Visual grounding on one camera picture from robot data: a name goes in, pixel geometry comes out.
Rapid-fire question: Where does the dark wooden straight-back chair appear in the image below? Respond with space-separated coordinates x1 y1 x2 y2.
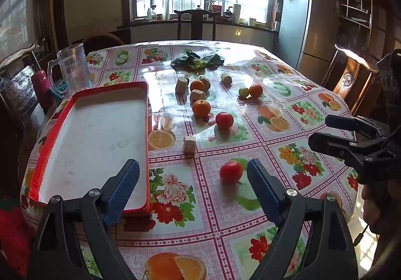
174 9 221 41

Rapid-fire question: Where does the red tray with white inside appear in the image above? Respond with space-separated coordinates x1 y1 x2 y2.
28 80 151 216

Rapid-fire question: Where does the silver refrigerator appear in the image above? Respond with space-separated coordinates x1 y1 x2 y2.
274 0 342 83

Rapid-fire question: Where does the frosted glass partition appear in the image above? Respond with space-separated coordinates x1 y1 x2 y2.
0 0 41 55

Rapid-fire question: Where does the red thermos bottle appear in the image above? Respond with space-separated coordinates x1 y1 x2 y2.
31 70 58 111

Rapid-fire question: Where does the round-back wooden chair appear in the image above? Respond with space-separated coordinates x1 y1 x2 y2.
82 33 123 55

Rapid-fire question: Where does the person's right hand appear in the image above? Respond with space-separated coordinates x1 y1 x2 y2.
360 179 401 234

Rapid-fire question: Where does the wooden display shelf cabinet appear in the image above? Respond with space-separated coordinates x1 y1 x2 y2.
316 0 395 61

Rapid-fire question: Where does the red tomato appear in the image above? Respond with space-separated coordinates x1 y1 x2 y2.
219 161 244 183
215 112 234 130

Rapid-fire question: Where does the person's right forearm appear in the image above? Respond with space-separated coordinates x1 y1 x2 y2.
372 230 401 280

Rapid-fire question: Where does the clear plastic pitcher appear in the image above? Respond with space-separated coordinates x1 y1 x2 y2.
48 43 93 97

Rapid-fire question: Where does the wooden chair with carved medallion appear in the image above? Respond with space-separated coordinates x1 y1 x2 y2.
323 45 379 116

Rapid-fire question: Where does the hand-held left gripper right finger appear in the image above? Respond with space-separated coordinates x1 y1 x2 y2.
247 159 359 280

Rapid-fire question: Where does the floral printed tablecloth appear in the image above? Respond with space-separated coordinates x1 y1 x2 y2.
19 40 359 280

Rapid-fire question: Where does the wooden chair with curved top rail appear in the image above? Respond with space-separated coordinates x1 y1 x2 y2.
0 44 47 130

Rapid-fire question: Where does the red floor mat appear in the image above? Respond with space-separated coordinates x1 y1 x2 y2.
0 199 35 277

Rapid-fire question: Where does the thin black cable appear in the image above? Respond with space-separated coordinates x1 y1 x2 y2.
353 224 369 247

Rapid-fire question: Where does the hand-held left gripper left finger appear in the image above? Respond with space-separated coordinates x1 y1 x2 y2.
28 159 140 280

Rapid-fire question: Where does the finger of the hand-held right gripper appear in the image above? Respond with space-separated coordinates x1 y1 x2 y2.
325 114 392 140
308 132 389 175

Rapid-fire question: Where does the leafy green vegetable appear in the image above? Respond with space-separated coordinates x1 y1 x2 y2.
171 51 225 71

